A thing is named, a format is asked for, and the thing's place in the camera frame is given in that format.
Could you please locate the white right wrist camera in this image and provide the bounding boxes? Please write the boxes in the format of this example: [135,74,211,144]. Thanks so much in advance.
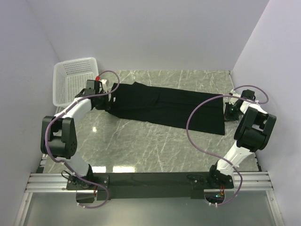
[229,89,241,105]

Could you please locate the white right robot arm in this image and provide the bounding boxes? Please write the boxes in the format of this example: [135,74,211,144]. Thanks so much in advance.
[206,89,277,188]

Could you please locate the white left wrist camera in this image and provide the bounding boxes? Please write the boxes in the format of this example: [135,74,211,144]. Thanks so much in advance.
[95,76,109,93]

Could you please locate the black t-shirt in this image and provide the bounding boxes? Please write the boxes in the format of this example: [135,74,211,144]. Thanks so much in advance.
[107,82,225,136]

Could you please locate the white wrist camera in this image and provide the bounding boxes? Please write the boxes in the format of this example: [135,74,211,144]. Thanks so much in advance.
[95,76,109,93]
[229,89,241,105]

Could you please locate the white plastic basket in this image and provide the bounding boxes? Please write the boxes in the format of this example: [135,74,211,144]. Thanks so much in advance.
[53,57,98,107]

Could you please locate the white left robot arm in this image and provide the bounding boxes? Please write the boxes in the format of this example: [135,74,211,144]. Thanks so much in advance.
[41,79,109,189]

